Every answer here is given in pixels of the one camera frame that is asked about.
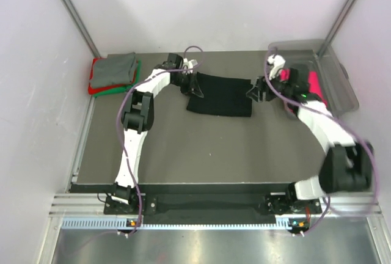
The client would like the aluminium rail frame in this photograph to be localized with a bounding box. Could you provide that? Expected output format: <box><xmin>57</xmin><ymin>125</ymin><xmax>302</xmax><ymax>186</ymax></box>
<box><xmin>37</xmin><ymin>194</ymin><xmax>390</xmax><ymax>263</ymax></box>

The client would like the slotted cable duct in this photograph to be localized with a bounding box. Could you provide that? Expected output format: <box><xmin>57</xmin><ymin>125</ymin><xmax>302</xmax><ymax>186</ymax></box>
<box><xmin>61</xmin><ymin>217</ymin><xmax>306</xmax><ymax>231</ymax></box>

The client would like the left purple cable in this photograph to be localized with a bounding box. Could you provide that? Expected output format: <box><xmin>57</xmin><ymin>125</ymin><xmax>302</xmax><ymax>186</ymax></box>
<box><xmin>115</xmin><ymin>45</ymin><xmax>205</xmax><ymax>235</ymax></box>

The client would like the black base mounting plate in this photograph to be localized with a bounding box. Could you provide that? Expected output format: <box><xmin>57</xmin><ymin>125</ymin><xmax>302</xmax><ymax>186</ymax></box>
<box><xmin>104</xmin><ymin>183</ymin><xmax>322</xmax><ymax>224</ymax></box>

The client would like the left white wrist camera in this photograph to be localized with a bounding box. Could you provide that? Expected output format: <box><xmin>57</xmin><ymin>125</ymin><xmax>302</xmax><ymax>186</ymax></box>
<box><xmin>182</xmin><ymin>58</ymin><xmax>198</xmax><ymax>74</ymax></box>

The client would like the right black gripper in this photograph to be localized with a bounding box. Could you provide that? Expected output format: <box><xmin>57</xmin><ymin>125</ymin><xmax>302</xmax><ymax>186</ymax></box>
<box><xmin>247</xmin><ymin>68</ymin><xmax>293</xmax><ymax>104</ymax></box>

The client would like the right aluminium frame post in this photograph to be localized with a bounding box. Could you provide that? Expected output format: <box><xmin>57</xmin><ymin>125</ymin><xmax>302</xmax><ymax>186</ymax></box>
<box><xmin>316</xmin><ymin>0</ymin><xmax>358</xmax><ymax>59</ymax></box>

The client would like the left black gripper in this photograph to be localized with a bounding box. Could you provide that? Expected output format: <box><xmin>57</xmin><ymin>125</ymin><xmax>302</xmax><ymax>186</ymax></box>
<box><xmin>170</xmin><ymin>70</ymin><xmax>202</xmax><ymax>98</ymax></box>

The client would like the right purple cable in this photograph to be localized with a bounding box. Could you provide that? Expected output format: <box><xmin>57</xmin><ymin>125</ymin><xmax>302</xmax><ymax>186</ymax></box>
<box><xmin>263</xmin><ymin>47</ymin><xmax>381</xmax><ymax>237</ymax></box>

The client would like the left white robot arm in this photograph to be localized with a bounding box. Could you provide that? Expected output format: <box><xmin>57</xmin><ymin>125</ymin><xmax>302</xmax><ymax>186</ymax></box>
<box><xmin>111</xmin><ymin>53</ymin><xmax>203</xmax><ymax>213</ymax></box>

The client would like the folded grey t shirt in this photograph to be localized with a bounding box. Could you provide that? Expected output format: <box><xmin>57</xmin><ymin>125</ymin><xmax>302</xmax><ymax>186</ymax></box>
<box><xmin>90</xmin><ymin>53</ymin><xmax>137</xmax><ymax>89</ymax></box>

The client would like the purple cable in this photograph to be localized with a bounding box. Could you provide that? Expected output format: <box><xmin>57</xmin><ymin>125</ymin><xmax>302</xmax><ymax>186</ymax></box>
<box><xmin>115</xmin><ymin>45</ymin><xmax>205</xmax><ymax>235</ymax></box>
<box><xmin>263</xmin><ymin>47</ymin><xmax>381</xmax><ymax>237</ymax></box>

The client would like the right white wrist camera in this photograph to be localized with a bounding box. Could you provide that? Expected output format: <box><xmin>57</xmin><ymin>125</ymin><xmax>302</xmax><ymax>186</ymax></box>
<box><xmin>267</xmin><ymin>54</ymin><xmax>286</xmax><ymax>80</ymax></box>

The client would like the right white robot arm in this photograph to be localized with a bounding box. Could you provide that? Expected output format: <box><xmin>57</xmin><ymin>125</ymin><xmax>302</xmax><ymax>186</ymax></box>
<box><xmin>246</xmin><ymin>68</ymin><xmax>373</xmax><ymax>213</ymax></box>

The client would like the folded green t shirt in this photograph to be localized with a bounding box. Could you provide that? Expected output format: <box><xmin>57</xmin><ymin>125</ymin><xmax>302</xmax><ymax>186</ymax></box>
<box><xmin>93</xmin><ymin>59</ymin><xmax>143</xmax><ymax>98</ymax></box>

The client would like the aluminium frame post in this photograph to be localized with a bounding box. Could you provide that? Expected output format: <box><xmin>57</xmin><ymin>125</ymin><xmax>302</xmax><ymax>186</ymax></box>
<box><xmin>61</xmin><ymin>0</ymin><xmax>101</xmax><ymax>57</ymax></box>
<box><xmin>316</xmin><ymin>0</ymin><xmax>358</xmax><ymax>59</ymax></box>

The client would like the left aluminium frame post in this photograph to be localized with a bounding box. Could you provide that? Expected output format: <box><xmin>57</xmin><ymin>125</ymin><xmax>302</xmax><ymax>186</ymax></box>
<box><xmin>61</xmin><ymin>0</ymin><xmax>101</xmax><ymax>57</ymax></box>

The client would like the folded red t shirt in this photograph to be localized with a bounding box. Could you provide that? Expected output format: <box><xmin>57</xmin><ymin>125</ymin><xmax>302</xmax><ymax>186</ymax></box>
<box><xmin>87</xmin><ymin>57</ymin><xmax>138</xmax><ymax>95</ymax></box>

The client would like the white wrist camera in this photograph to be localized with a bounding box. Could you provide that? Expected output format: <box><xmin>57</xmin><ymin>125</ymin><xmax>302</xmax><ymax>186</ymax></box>
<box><xmin>267</xmin><ymin>54</ymin><xmax>286</xmax><ymax>80</ymax></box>
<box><xmin>182</xmin><ymin>58</ymin><xmax>198</xmax><ymax>74</ymax></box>

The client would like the clear plastic bin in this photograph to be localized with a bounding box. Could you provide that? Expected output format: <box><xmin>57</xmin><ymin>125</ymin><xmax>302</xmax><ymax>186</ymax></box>
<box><xmin>268</xmin><ymin>39</ymin><xmax>359</xmax><ymax>118</ymax></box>

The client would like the pink t shirt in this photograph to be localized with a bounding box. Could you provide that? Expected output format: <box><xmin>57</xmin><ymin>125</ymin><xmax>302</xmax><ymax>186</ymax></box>
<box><xmin>277</xmin><ymin>66</ymin><xmax>327</xmax><ymax>108</ymax></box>

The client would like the black t shirt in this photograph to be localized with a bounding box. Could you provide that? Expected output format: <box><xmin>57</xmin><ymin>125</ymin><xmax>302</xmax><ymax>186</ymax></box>
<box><xmin>186</xmin><ymin>73</ymin><xmax>252</xmax><ymax>117</ymax></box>

